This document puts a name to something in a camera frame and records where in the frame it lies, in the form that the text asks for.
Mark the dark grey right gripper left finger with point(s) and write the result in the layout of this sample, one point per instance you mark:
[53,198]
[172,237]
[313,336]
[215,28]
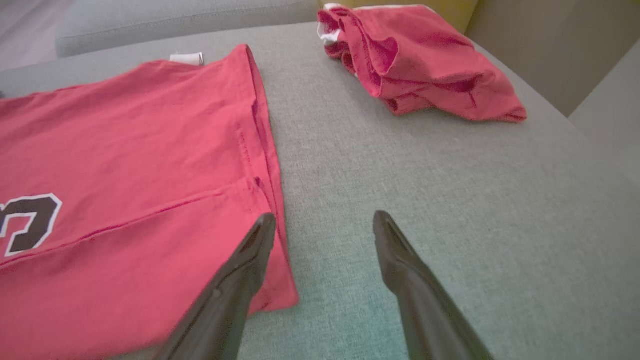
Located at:
[225,300]

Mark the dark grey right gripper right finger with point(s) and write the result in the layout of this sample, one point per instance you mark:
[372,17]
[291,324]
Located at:
[425,310]

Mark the red mesh jersey white stripes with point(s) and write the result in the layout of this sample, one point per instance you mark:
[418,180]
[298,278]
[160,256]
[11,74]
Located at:
[125,150]

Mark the red shorts white band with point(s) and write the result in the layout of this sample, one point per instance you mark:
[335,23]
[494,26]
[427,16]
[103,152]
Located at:
[425,65]

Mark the large grey fabric ottoman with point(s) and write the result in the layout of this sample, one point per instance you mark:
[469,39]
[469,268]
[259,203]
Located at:
[400,175]

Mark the grey sofa seat cushion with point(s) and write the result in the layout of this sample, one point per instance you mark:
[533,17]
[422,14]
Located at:
[175,20]

